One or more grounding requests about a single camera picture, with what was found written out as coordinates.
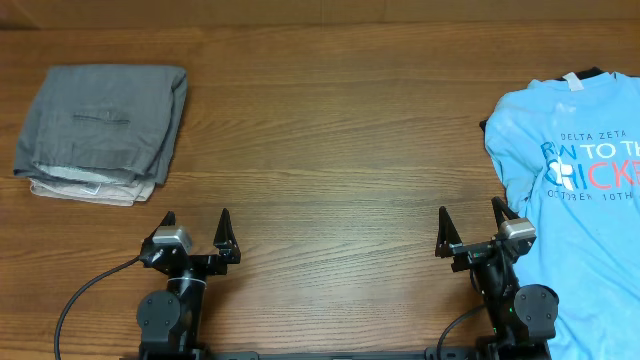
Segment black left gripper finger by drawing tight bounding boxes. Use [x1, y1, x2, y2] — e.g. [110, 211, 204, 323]
[159, 211, 176, 227]
[213, 208, 239, 256]

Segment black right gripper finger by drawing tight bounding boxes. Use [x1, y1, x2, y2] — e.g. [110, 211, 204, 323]
[491, 196, 519, 227]
[435, 206, 462, 258]

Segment light blue printed t-shirt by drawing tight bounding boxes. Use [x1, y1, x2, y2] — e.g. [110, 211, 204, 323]
[485, 72, 639, 359]

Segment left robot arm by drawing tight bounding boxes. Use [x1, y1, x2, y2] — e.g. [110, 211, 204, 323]
[136, 209, 241, 359]

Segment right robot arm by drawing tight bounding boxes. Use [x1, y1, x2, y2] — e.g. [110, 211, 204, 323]
[434, 197, 559, 359]

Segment folded beige garment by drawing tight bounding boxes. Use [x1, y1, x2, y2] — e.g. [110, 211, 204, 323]
[30, 178, 155, 207]

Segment folded grey trousers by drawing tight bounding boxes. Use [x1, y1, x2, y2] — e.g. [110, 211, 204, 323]
[13, 64, 188, 184]

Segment black garment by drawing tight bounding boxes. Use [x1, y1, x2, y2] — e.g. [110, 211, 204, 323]
[483, 67, 639, 144]

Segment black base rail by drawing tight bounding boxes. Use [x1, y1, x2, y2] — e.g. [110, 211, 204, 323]
[123, 347, 482, 360]

